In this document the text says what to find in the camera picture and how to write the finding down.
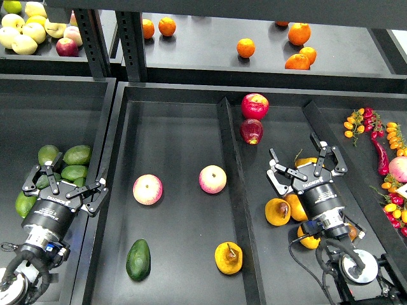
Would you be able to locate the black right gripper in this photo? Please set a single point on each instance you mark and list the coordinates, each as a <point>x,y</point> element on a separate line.
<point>315,188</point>

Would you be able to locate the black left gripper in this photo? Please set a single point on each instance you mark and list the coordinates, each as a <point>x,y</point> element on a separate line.
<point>58,203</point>

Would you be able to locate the dark green avocado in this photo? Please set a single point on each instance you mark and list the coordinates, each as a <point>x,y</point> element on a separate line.
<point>138,262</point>

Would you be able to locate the yellow pear with stem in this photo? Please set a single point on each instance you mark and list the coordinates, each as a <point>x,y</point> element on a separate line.
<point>228,258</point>

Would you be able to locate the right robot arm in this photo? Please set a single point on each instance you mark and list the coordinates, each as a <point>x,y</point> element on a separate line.
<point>359,276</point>

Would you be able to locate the yellow pear upper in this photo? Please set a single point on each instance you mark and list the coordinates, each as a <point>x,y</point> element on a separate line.
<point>301,159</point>

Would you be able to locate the green avocado centre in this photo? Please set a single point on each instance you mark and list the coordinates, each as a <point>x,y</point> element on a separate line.
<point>80,182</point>

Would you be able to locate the green avocado middle right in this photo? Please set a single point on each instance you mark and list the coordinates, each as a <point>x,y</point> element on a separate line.
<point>73,172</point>

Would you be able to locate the green avocado middle left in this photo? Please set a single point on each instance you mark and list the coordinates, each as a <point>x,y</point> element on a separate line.
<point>43,181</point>

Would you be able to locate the green avocado top right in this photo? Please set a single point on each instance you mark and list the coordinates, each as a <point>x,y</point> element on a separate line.
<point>78,155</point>

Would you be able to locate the yellow pear middle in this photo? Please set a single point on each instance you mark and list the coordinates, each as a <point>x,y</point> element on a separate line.
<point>297,210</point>

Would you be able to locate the green avocado top left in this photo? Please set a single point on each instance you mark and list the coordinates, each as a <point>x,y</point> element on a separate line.
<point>47,153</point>

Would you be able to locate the bright green avocado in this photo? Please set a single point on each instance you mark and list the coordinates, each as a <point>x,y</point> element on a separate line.
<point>23,204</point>

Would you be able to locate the yellow pear brown base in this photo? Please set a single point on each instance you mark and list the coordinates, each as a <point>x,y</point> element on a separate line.
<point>277,212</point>

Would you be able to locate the yellow pear lower left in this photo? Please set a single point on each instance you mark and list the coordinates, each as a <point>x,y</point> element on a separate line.
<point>308,242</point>

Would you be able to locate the yellow pear lower right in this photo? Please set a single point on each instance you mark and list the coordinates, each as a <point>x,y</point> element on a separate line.
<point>353,232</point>

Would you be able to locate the orange cherry tomato bunch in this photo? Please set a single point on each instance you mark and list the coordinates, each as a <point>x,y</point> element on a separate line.
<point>354,126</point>

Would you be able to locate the dark red apple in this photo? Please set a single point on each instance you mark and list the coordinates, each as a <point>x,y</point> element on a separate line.
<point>251,130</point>

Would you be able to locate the black tray divider left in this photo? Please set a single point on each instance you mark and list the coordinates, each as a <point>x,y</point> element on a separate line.
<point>251,274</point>

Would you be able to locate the red chili pepper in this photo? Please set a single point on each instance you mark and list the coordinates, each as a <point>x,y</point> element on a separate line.
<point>383,160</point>

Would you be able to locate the red cherry tomato bunch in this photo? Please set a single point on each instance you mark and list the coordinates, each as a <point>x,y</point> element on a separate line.
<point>373,123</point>

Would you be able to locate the pink apple left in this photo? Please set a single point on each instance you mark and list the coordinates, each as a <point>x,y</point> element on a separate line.
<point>147,189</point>

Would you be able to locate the pink apple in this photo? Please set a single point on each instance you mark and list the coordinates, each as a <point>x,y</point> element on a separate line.
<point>212,179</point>
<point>147,189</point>

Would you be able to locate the bright red apple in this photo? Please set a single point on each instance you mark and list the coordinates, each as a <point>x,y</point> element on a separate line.
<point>254,106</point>

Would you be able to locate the pink peach right edge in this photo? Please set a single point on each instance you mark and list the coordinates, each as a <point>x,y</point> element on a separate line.
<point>398,168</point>

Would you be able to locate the pink apple right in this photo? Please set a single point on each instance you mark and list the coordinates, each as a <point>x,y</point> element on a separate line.
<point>212,179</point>

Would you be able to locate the mixed cherry tomatoes lower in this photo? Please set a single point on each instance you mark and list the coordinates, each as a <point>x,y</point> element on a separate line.
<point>393,204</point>

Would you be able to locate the orange front right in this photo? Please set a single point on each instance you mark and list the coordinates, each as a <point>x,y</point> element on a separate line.
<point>297,62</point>

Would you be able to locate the orange small right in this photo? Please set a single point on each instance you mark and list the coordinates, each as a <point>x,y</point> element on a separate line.
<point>310,53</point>

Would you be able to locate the black centre tray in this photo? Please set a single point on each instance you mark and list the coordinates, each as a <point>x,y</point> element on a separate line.
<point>172,132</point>

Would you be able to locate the orange centre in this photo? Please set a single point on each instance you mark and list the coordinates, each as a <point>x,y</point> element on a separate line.
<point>246,47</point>

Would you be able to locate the large orange right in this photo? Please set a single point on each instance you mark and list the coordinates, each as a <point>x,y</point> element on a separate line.
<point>299,34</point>

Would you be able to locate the red apple on shelf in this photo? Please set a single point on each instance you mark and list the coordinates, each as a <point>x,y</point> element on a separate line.
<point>66,47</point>

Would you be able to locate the pale yellow apple front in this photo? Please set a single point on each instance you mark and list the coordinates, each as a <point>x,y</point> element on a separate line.
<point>24,45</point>

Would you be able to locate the pale yellow apple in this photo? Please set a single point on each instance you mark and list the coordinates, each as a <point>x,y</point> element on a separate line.
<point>24,45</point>
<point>36,31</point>
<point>7,35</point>

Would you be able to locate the pale yellow apple middle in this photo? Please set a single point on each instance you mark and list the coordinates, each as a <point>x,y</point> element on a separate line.
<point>36,31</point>

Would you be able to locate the pale yellow apple left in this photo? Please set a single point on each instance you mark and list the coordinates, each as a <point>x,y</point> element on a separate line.
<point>7,35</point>

